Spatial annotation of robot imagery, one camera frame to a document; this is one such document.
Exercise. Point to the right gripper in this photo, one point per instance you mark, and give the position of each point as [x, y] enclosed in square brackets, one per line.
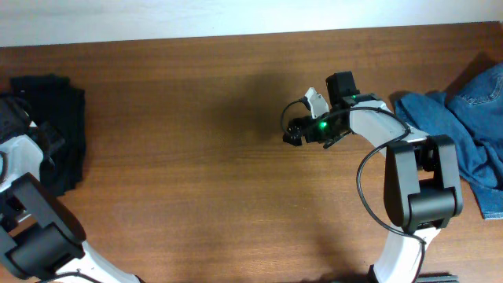
[306, 124]

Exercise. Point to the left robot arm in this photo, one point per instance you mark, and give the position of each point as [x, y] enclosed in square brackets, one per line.
[40, 237]

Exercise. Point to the blue denim jeans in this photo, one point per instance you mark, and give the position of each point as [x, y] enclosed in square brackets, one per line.
[472, 118]

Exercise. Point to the black fabric storage container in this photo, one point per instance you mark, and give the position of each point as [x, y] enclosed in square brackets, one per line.
[58, 107]

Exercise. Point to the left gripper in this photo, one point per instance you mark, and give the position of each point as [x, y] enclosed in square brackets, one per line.
[48, 142]

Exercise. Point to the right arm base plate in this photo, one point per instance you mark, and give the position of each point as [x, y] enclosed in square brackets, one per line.
[446, 278]

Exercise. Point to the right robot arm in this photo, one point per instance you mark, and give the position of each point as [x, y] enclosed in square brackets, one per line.
[422, 187]

